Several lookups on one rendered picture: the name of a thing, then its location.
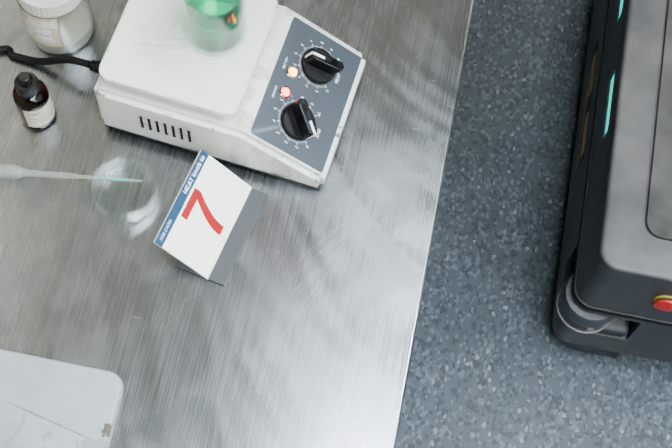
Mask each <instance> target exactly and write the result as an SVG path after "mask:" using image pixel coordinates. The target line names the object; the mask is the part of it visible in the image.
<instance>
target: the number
mask: <svg viewBox="0 0 672 448"><path fill-rule="evenodd" d="M245 188H246V186H245V185H243V184H242V183H241V182H240V181H238V180H237V179H236V178H234V177H233V176H232V175H230V174H229V173H228V172H226V171H225V170H224V169H222V168H221V167H220V166H218V165H217V164H216V163H215V162H213V161H212V160H211V159H209V158H207V160H206V162H205V164H204V166H203V168H202V170H201V172H200V174H199V176H198V178H197V180H196V182H195V184H194V185H193V187H192V189H191V191H190V193H189V195H188V197H187V199H186V201H185V203H184V205H183V207H182V209H181V211H180V213H179V215H178V217H177V219H176V221H175V223H174V225H173V227H172V229H171V231H170V233H169V235H168V237H167V239H166V241H165V243H164V245H165V246H167V247H168V248H169V249H171V250H172V251H174V252H175V253H177V254H178V255H180V256H181V257H182V258H184V259H185V260H187V261H188V262H190V263H191V264H192V265H194V266H195V267H197V268H198V269H200V270H201V271H203V272H205V270H206V268H207V266H208V264H209V262H210V260H211V258H212V255H213V253H214V251H215V249H216V247H217V245H218V243H219V241H220V239H221V237H222V235H223V233H224V231H225V229H226V227H227V225H228V223H229V221H230V218H231V216H232V214H233V212H234V210H235V208H236V206H237V204H238V202H239V200H240V198H241V196H242V194H243V192H244V190H245Z"/></svg>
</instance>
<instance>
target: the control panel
mask: <svg viewBox="0 0 672 448"><path fill-rule="evenodd" d="M315 47H318V48H322V49H324V50H326V51H327V52H328V53H329V54H330V55H331V56H332V57H333V58H335V59H337V60H339V61H341V62H342V63H343V65H344V69H343V70H342V71H340V72H339V73H337V74H335V75H334V77H333V79H332V80H331V81H329V82H328V83H326V84H316V83H314V82H312V81H310V80H309V79H308V78H307V77H306V75H305V74H304V71H303V69H302V58H303V55H304V54H305V52H306V51H308V50H309V49H311V48H315ZM361 59H362V58H361V57H359V56H358V55H356V54H355V53H353V52H352V51H350V50H348V49H347V48H345V47H343V46H342V45H340V44H339V43H337V42H335V41H334V40H332V39H331V38H329V37H327V36H326V35H324V34H322V33H321V32H319V31H318V30H316V29H314V28H313V27H311V26H310V25H308V24H306V23H305V22H303V21H301V20H300V19H298V18H296V17H295V16H294V18H293V20H292V22H291V25H290V28H289V30H288V33H287V36H286V38H285V41H284V43H283V46H282V49H281V51H280V54H279V57H278V59H277V62H276V65H275V67H274V70H273V72H272V75H271V78H270V80H269V83H268V86H267V88H266V91H265V94H264V96H263V99H262V102H261V104H260V107H259V109H258V112H257V115H256V117H255V120H254V123H253V125H252V128H251V133H252V134H253V135H255V136H257V137H259V138H260V139H262V140H264V141H266V142H267V143H269V144H271V145H273V146H275V147H276V148H278V149H280V150H282V151H283V152H285V153H287V154H289V155H290V156H292V157H294V158H296V159H298V160H299V161H301V162H303V163H305V164H306V165H308V166H310V167H312V168H313V169H315V170H317V171H319V172H323V169H324V166H325V164H326V161H327V158H328V155H329V152H330V149H331V146H332V143H333V140H334V138H335V135H336V132H337V129H338V126H339V123H340V120H341V117H342V114H343V112H344V109H345V106H346V103H347V100H348V97H349V94H350V91H351V88H352V85H353V83H354V80H355V77H356V74H357V71H358V68H359V65H360V62H361ZM291 67H294V68H295V69H296V70H297V75H296V76H295V77H293V76H291V75H290V74H289V68H291ZM284 87H287V88H288V89H289V90H290V94H289V96H287V97H286V96H284V95H283V94H282V92H281V90H282V88H284ZM301 98H304V99H305V100H306V101H307V103H308V105H309V108H310V109H311V111H312V112H313V114H314V116H315V119H316V127H317V133H316V135H315V136H313V137H311V138H309V139H306V140H301V141H300V140H295V139H293V138H291V137H290V136H288V135H287V134H286V132H285V131H284V129H283V127H282V123H281V115H282V112H283V110H284V109H285V107H286V106H288V105H290V104H292V103H294V102H295V101H297V100H299V99H301Z"/></svg>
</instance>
